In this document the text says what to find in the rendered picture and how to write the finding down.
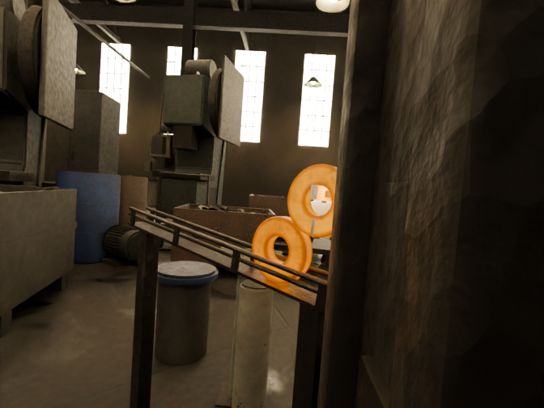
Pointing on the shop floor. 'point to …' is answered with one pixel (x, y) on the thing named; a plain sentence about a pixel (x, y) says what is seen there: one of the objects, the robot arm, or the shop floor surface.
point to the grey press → (33, 85)
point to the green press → (199, 130)
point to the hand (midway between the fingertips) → (321, 193)
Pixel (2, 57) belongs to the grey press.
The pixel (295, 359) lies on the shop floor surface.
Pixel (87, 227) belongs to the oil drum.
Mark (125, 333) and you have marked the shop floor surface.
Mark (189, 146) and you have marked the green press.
